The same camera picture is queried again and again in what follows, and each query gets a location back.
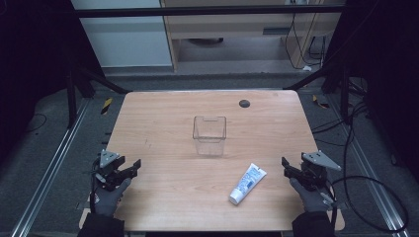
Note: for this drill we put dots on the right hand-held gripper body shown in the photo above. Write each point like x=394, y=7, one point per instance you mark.
x=318, y=161

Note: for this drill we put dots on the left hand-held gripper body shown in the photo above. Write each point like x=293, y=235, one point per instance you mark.
x=108, y=158

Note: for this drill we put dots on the person's right hand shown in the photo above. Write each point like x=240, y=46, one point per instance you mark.
x=311, y=200

